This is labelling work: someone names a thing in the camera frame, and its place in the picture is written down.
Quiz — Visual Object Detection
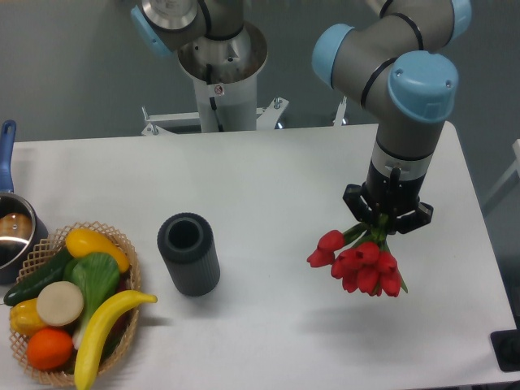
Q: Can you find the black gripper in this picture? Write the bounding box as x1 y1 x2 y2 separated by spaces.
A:
343 162 434 234

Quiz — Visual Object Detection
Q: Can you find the orange fruit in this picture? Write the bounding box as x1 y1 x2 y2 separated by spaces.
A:
26 327 73 371

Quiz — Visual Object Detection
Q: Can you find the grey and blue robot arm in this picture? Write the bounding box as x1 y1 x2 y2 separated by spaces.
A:
131 1 472 234

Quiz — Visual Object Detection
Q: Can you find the black device at table edge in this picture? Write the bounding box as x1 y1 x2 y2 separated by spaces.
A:
490 329 519 372

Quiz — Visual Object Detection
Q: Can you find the white frame at right edge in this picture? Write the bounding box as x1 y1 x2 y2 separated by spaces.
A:
481 139 519 217

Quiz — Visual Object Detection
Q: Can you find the yellow squash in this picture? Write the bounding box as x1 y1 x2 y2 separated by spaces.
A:
65 228 130 274

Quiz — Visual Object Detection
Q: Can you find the yellow bell pepper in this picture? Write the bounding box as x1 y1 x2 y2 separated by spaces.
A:
10 298 49 337

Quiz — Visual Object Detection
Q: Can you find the dark grey ribbed vase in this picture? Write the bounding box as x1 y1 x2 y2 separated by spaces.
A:
157 212 221 297

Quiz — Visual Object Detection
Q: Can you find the red tulip bouquet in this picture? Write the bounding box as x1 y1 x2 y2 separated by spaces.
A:
307 214 408 297

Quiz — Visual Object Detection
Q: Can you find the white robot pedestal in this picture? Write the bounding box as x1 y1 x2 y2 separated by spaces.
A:
140 22 350 137

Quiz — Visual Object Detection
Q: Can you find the woven wicker basket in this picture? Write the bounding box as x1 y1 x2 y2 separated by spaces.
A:
9 221 141 388

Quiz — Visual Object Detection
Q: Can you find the yellow banana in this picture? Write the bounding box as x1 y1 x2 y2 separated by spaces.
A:
74 290 158 390

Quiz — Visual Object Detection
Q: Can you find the dark green cucumber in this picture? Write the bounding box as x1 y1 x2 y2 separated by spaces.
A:
3 247 73 306

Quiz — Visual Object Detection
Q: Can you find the blue handled saucepan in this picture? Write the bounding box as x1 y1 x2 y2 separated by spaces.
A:
1 119 48 285

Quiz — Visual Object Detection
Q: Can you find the green bok choy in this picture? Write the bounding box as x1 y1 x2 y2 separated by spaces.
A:
63 252 119 350

